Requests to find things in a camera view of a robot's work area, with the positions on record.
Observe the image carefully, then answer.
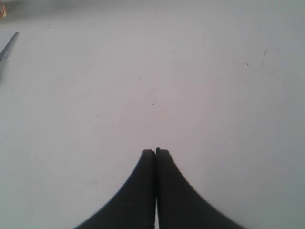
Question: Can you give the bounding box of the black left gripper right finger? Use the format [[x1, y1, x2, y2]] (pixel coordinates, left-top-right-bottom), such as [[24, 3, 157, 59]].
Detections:
[[156, 148, 242, 229]]

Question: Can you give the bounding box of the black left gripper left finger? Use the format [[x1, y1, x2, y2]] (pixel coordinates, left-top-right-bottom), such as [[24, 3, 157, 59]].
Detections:
[[77, 149, 156, 229]]

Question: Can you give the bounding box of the white paper sheet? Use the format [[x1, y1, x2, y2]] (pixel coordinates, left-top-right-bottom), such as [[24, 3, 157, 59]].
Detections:
[[0, 31, 19, 61]]

